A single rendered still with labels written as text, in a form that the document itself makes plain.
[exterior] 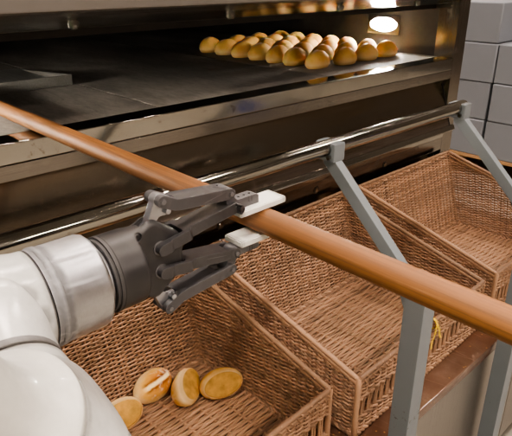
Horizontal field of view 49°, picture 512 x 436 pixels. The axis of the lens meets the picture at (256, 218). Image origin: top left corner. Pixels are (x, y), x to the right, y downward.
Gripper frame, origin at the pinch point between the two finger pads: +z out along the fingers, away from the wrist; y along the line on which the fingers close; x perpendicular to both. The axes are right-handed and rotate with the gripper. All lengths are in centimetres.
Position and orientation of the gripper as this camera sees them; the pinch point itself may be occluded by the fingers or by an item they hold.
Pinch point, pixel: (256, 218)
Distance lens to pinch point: 64.7
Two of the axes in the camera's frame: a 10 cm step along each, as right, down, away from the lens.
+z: 7.3, -2.7, 6.3
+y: 0.0, 9.2, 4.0
